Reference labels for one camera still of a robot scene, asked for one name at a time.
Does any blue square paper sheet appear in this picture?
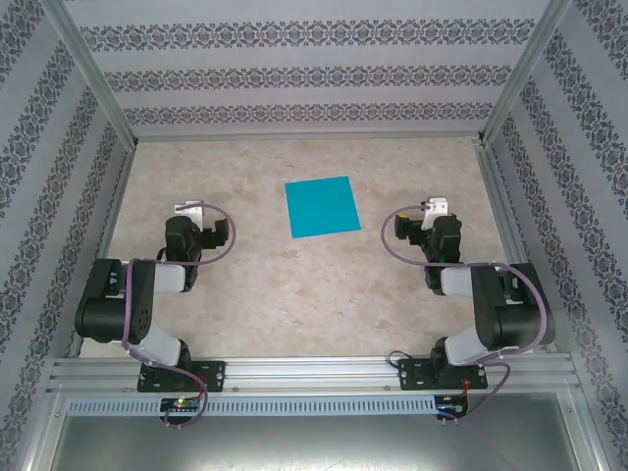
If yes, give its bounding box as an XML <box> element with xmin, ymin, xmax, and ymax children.
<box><xmin>284</xmin><ymin>175</ymin><xmax>363</xmax><ymax>239</ymax></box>

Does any grey metal sheet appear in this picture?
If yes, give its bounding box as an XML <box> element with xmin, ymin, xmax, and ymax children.
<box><xmin>26</xmin><ymin>392</ymin><xmax>605</xmax><ymax>471</ymax></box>

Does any circuit board with green light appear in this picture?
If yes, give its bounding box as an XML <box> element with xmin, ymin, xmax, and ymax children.
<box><xmin>160</xmin><ymin>397</ymin><xmax>201</xmax><ymax>412</ymax></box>

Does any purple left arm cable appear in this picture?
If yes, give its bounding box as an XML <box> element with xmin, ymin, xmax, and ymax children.
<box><xmin>122</xmin><ymin>201</ymin><xmax>239</xmax><ymax>431</ymax></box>

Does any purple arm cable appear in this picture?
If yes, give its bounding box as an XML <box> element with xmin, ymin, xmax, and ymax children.
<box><xmin>122</xmin><ymin>201</ymin><xmax>239</xmax><ymax>431</ymax></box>
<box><xmin>381</xmin><ymin>204</ymin><xmax>550</xmax><ymax>429</ymax></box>

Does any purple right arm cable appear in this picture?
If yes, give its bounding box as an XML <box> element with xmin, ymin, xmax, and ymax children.
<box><xmin>381</xmin><ymin>204</ymin><xmax>550</xmax><ymax>429</ymax></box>

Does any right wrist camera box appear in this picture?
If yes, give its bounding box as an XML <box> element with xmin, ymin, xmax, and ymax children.
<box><xmin>424</xmin><ymin>196</ymin><xmax>451</xmax><ymax>218</ymax></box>

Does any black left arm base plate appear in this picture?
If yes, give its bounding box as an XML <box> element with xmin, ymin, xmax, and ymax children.
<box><xmin>136</xmin><ymin>360</ymin><xmax>228</xmax><ymax>393</ymax></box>

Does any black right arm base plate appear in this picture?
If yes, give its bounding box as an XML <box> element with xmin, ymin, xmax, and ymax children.
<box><xmin>397</xmin><ymin>357</ymin><xmax>490</xmax><ymax>393</ymax></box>

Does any aluminium mounting rail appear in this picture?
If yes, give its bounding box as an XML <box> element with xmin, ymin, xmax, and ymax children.
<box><xmin>46</xmin><ymin>353</ymin><xmax>575</xmax><ymax>394</ymax></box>

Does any aluminium frame post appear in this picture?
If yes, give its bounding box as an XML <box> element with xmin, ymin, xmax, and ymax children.
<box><xmin>37</xmin><ymin>0</ymin><xmax>139</xmax><ymax>149</ymax></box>
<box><xmin>476</xmin><ymin>0</ymin><xmax>574</xmax><ymax>146</ymax></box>

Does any slotted grey cable duct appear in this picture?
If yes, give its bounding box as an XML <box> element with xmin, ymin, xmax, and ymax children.
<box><xmin>66</xmin><ymin>395</ymin><xmax>439</xmax><ymax>416</ymax></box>

